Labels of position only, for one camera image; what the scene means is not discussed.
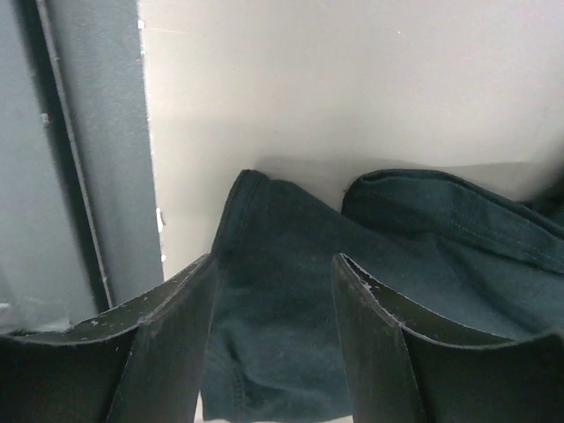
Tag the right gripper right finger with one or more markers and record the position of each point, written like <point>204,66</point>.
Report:
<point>405,363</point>

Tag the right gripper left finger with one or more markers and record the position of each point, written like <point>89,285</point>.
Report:
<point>139,362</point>

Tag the black t-shirt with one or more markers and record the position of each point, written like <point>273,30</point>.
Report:
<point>463,252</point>

